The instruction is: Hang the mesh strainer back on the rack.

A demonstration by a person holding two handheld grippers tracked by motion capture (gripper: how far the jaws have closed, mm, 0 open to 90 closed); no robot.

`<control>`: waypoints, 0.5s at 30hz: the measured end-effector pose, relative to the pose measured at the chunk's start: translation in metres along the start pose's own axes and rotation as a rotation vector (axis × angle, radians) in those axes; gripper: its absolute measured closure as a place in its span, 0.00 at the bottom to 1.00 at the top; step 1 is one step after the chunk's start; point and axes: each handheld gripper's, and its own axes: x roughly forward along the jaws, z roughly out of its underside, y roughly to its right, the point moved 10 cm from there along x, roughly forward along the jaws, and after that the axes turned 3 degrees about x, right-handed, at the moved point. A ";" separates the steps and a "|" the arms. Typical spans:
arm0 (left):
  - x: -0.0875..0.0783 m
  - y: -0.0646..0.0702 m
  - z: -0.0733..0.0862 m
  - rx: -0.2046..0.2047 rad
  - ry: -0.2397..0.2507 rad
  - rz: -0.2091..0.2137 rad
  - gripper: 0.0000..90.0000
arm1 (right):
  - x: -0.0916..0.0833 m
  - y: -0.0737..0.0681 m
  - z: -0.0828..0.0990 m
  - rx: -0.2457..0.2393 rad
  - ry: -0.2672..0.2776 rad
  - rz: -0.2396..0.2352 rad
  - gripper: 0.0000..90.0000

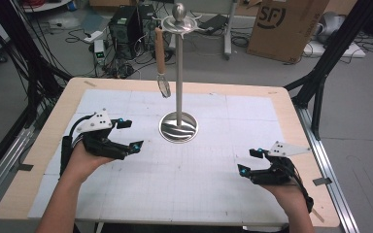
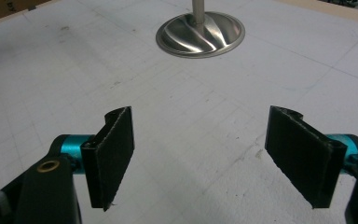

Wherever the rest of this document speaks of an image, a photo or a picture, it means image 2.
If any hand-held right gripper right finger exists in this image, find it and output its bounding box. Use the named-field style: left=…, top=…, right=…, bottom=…
left=264, top=105, right=349, bottom=210

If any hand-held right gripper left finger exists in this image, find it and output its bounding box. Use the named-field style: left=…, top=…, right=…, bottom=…
left=80, top=105, right=136, bottom=212

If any tall metal hook stand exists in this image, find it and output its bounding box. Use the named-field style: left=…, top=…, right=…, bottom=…
left=155, top=0, right=246, bottom=60

